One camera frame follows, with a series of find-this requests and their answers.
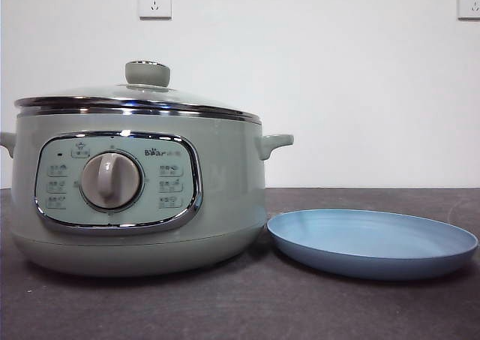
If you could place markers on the glass lid with green knob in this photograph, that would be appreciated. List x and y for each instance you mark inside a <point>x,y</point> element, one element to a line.
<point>147,73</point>

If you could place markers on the pale green electric steamer pot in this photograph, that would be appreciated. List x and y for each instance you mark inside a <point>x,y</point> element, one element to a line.
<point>232,175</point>

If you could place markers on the blue round plate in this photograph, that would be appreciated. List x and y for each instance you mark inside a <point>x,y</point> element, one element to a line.
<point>375,242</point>

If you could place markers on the white wall socket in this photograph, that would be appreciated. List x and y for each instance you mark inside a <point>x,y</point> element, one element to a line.
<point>470,3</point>
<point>155,2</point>

